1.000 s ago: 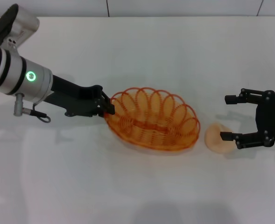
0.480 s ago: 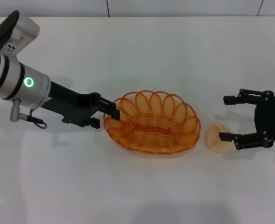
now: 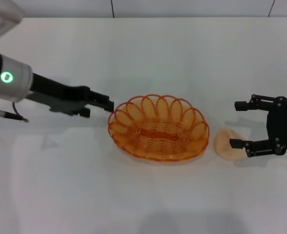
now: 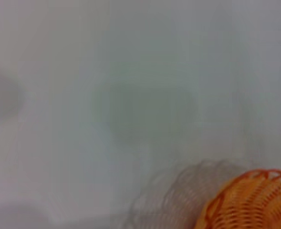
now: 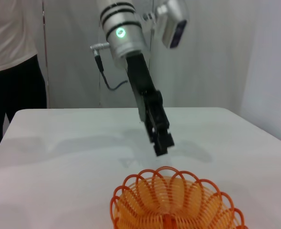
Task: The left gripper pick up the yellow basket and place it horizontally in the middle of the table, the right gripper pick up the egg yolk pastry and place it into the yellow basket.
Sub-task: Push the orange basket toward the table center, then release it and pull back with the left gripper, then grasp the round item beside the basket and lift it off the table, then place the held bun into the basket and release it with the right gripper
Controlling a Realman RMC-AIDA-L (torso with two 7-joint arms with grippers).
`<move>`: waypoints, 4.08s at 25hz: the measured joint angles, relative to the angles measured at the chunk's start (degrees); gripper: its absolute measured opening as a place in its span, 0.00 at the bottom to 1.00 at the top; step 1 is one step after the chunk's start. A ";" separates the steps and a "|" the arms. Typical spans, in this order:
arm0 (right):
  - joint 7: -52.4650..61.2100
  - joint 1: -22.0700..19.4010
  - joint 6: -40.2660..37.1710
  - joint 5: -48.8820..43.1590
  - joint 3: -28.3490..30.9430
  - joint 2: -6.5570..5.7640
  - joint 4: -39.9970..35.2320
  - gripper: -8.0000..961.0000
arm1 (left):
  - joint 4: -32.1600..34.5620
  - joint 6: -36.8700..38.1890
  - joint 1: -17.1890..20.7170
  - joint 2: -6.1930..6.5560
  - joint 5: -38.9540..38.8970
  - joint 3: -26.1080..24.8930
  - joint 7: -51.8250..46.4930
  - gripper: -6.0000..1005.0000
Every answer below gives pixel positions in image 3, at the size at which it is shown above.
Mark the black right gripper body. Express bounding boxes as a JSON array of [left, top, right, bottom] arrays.
[[266, 96, 287, 156]]

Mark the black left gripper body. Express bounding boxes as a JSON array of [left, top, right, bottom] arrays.
[[29, 72, 92, 117]]

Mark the beige bread slice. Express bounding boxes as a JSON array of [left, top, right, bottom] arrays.
[[213, 129, 247, 161]]

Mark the orange woven plastic basket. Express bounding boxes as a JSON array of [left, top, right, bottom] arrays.
[[107, 94, 210, 162]]

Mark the grey left wrist cable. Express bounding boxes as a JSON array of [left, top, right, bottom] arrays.
[[0, 101, 30, 123]]

